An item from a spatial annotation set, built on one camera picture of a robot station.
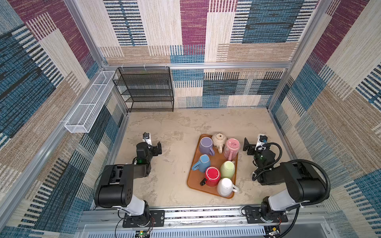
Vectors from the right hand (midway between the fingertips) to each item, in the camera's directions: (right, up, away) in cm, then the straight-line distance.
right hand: (253, 139), depth 90 cm
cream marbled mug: (-20, 0, +2) cm, 20 cm away
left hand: (-62, -1, +3) cm, 62 cm away
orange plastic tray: (-35, -21, -4) cm, 42 cm away
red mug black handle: (-26, -18, -13) cm, 34 cm away
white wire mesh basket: (-88, +14, -18) cm, 91 cm away
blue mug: (-30, -12, -8) cm, 33 cm away
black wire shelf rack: (-70, +34, +19) cm, 80 cm away
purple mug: (-28, -4, 0) cm, 29 cm away
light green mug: (-18, -14, -11) cm, 26 cm away
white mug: (-21, -21, -17) cm, 34 cm away
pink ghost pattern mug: (-14, -4, -5) cm, 16 cm away
